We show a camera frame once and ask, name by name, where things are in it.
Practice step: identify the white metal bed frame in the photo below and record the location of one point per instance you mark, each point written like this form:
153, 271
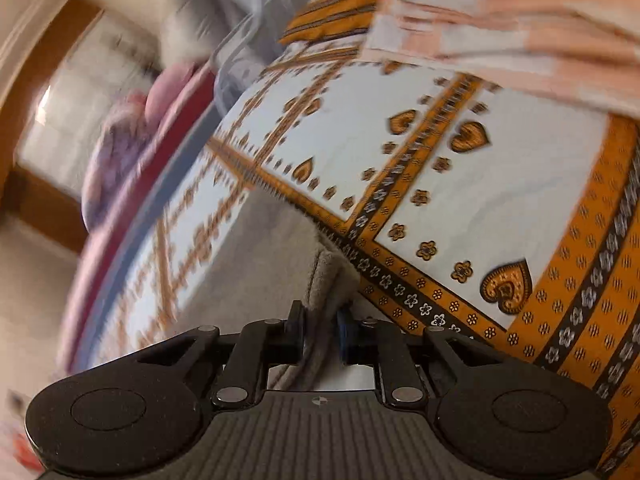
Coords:
235, 60

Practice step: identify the grey pants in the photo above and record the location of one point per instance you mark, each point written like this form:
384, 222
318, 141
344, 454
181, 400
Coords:
280, 260

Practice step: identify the pink sheeted bed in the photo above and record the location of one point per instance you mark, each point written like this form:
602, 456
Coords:
150, 160

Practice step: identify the peach white checked blanket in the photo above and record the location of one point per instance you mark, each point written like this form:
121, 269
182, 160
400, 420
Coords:
500, 20

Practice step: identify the pink pillow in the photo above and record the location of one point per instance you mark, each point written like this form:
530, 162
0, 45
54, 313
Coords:
167, 92

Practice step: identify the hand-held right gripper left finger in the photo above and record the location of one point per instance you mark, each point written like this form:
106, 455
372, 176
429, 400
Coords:
295, 330

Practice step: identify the orange patterned pillow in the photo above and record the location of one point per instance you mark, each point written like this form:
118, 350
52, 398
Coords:
330, 15

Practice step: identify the heart patterned bed sheet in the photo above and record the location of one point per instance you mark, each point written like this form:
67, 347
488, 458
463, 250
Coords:
500, 185

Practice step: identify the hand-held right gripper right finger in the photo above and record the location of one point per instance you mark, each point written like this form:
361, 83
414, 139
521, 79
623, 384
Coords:
346, 337

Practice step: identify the beige cushioned headboard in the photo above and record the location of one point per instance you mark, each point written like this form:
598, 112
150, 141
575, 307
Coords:
200, 5

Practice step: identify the folded pink lilac quilt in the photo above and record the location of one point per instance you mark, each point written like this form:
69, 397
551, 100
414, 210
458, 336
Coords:
117, 160

